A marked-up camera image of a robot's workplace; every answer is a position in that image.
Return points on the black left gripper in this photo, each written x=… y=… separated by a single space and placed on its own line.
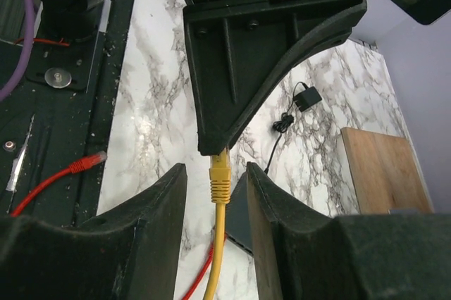
x=239 y=50

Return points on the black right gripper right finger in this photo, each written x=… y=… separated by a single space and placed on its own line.
x=300 y=253

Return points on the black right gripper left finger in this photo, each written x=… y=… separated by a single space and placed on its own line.
x=129 y=252

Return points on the black network switch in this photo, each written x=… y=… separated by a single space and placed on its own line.
x=237 y=225

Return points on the small black power adapter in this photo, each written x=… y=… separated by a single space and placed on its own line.
x=303 y=98

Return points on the wooden board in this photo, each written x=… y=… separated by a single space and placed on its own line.
x=384 y=173

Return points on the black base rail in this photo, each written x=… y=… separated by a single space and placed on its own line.
x=62 y=109

